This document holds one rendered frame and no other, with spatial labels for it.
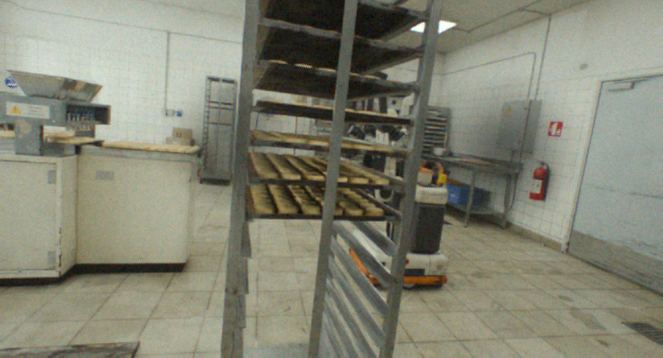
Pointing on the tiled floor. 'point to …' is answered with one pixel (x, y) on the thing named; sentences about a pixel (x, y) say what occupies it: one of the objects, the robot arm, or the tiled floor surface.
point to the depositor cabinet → (37, 218)
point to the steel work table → (474, 183)
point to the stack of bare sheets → (75, 351)
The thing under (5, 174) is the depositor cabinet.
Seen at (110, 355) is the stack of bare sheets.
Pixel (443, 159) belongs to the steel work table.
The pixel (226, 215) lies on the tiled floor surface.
